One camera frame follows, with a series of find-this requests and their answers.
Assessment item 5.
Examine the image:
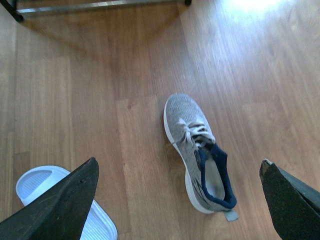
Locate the grey sneaker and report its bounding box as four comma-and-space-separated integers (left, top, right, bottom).
163, 93, 239, 222

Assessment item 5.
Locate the light blue slipper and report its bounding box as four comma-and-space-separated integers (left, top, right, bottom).
16, 165, 118, 240

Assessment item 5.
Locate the black metal shoe rack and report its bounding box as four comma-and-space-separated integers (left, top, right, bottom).
0, 0, 192, 23

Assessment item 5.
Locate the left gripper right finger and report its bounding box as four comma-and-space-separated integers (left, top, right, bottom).
259, 159, 320, 240

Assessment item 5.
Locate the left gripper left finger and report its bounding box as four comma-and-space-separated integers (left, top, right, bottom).
0, 157, 99, 240

